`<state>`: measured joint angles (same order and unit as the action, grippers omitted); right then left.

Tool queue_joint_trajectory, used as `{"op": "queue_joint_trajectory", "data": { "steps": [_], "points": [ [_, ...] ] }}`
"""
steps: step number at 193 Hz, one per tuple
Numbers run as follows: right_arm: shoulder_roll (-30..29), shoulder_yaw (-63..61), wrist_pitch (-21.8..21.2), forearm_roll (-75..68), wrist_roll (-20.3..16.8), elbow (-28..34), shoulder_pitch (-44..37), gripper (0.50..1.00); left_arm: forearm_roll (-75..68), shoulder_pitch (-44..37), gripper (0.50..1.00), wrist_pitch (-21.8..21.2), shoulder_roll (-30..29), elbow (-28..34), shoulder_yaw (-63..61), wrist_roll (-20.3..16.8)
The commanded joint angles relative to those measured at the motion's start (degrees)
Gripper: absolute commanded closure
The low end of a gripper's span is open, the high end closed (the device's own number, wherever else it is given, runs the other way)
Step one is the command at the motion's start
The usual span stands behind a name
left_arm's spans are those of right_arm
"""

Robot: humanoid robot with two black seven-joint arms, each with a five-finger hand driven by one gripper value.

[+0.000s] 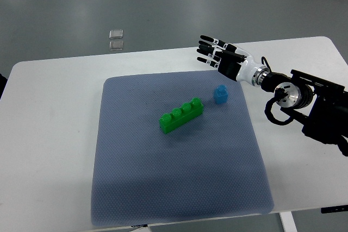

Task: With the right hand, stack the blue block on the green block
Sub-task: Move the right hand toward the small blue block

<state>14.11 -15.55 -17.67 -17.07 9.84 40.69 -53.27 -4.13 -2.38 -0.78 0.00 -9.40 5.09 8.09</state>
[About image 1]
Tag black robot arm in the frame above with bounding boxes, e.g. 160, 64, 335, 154
259, 70, 347, 156

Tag small blue block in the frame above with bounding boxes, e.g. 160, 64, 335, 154
213, 85, 228, 104

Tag black object at left edge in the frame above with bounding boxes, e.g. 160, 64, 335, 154
0, 74, 8, 98

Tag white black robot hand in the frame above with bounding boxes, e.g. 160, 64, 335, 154
197, 35, 270, 86

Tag blue grey mat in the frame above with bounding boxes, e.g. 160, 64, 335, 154
91, 70, 274, 227

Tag upper metal floor plate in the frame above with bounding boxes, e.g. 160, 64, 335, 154
109, 29, 123, 39

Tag black table control panel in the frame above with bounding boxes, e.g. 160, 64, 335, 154
321, 205, 348, 214

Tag long green block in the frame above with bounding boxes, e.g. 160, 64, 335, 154
159, 97, 204, 134

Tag lower metal floor plate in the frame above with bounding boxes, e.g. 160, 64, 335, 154
109, 40, 124, 51

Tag white table leg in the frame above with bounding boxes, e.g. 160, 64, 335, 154
279, 211, 297, 232

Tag metal floor plate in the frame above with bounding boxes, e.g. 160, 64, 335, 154
109, 29, 123, 39
109, 40, 124, 51

